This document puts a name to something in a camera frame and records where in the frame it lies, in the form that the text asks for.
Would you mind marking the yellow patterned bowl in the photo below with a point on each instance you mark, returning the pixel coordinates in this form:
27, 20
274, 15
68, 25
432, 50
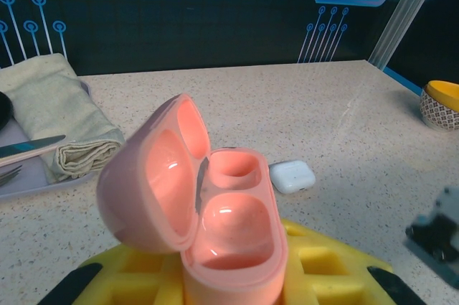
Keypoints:
441, 104

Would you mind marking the dark metal fork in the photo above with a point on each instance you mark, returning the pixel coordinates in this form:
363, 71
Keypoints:
9, 176

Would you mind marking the aluminium frame post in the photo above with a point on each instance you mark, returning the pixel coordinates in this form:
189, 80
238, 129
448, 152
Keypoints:
409, 14

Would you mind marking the pink earbud charging case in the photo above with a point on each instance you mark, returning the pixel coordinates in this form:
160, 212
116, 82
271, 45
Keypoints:
143, 193

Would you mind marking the black round plate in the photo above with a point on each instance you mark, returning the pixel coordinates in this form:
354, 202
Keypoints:
4, 111

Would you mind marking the dark table knife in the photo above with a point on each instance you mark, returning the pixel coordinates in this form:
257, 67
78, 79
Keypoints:
32, 145

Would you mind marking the lavender serving tray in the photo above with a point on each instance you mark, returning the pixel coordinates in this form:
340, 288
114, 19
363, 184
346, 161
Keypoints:
32, 186

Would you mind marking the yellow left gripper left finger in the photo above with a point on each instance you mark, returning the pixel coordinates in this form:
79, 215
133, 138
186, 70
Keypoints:
143, 276

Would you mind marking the white earbud charging case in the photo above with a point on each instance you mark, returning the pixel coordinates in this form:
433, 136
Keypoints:
292, 177

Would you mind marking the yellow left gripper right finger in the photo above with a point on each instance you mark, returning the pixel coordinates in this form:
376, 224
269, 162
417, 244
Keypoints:
340, 276

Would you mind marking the beige folded cloth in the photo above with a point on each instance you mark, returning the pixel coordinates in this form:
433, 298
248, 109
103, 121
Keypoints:
54, 104

